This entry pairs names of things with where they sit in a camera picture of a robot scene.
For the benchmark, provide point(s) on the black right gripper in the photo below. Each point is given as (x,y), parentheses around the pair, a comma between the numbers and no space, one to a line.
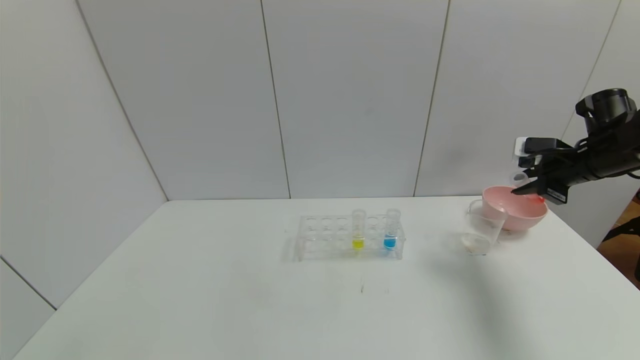
(553,190)

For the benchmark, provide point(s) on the test tube with red pigment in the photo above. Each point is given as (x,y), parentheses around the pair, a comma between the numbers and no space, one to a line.
(518,179)

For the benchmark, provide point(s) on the clear plastic beaker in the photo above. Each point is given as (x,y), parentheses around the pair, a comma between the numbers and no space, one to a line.
(480,235)

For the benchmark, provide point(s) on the test tube with blue pigment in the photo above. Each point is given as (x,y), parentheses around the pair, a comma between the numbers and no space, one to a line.
(391,232)

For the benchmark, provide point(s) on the test tube with yellow pigment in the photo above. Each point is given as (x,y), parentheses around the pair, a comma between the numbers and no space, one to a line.
(358,235)

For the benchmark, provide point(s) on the clear acrylic test tube rack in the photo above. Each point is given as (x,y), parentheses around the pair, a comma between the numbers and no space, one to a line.
(330,235)

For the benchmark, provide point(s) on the pink bowl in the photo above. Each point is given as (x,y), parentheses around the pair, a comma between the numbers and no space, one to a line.
(520,215)

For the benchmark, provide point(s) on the black stand leg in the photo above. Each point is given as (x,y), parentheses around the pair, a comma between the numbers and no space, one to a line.
(625,228)

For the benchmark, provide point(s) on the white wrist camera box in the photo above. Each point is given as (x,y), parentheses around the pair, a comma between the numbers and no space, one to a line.
(519,150)

